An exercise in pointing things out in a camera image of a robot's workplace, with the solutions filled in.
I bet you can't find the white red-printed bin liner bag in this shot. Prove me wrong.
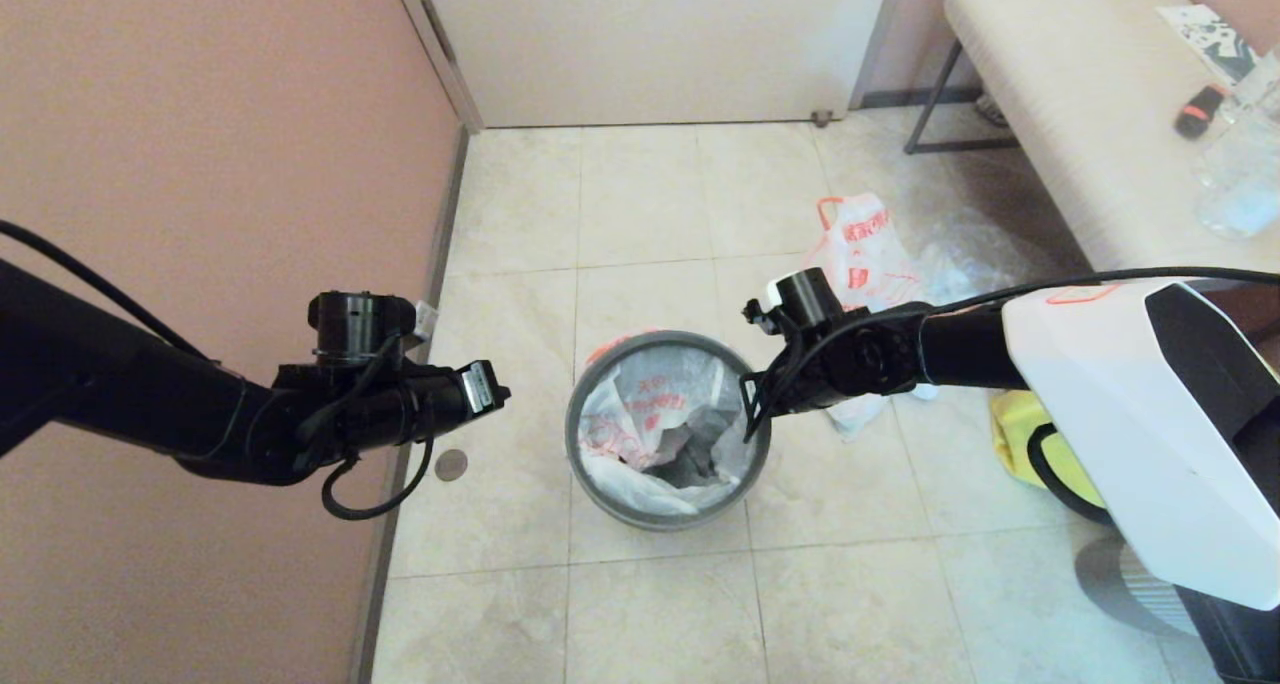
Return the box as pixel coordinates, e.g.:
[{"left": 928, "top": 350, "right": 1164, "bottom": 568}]
[{"left": 580, "top": 336, "right": 761, "bottom": 517}]

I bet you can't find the grey bin rim ring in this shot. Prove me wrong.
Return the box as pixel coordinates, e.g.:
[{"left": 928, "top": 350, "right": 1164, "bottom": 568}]
[{"left": 565, "top": 330, "right": 773, "bottom": 533}]

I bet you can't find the white red plastic bag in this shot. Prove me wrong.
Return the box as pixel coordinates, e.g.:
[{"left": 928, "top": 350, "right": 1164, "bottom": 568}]
[{"left": 805, "top": 192, "right": 941, "bottom": 443}]

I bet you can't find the grey ribbed robot base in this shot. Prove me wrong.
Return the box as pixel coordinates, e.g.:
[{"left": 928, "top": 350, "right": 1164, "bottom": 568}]
[{"left": 1075, "top": 534, "right": 1201, "bottom": 635}]

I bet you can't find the clear plastic bag with items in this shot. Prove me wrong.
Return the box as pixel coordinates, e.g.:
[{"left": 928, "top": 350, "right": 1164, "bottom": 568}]
[{"left": 915, "top": 209, "right": 1061, "bottom": 300}]

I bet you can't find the yellow fabric tote bag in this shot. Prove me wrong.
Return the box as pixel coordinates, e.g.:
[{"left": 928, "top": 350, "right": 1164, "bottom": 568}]
[{"left": 990, "top": 389, "right": 1106, "bottom": 510}]

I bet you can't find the white door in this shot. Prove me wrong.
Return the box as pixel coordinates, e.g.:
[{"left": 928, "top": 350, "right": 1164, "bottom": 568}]
[{"left": 415, "top": 0, "right": 891, "bottom": 128}]

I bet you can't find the beige bench with metal legs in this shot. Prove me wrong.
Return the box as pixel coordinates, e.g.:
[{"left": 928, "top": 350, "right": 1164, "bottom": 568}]
[{"left": 903, "top": 0, "right": 1280, "bottom": 290}]

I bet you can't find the black and orange marker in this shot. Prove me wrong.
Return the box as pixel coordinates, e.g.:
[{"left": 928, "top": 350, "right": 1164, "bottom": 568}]
[{"left": 1173, "top": 82, "right": 1228, "bottom": 139}]

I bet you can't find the clear plastic water bottle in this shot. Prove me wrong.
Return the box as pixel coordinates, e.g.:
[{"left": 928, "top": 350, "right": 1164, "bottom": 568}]
[{"left": 1190, "top": 49, "right": 1280, "bottom": 240}]

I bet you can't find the black and white printed paper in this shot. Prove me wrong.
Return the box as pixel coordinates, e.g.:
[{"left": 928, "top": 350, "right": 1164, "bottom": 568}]
[{"left": 1157, "top": 2, "right": 1258, "bottom": 83}]

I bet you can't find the braided black right arm hose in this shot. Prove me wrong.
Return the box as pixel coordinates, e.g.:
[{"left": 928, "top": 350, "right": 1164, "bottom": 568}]
[{"left": 1027, "top": 424, "right": 1111, "bottom": 525}]

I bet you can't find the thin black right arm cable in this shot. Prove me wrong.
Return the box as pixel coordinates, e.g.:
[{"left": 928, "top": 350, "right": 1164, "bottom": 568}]
[{"left": 745, "top": 266, "right": 1280, "bottom": 443}]

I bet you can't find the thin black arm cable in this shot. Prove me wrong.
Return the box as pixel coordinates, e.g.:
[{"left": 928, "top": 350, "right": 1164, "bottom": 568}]
[
  {"left": 0, "top": 221, "right": 216, "bottom": 365},
  {"left": 745, "top": 266, "right": 1280, "bottom": 443}
]

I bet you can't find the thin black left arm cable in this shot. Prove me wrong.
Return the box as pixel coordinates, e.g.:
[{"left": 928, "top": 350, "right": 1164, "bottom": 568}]
[{"left": 0, "top": 221, "right": 216, "bottom": 365}]

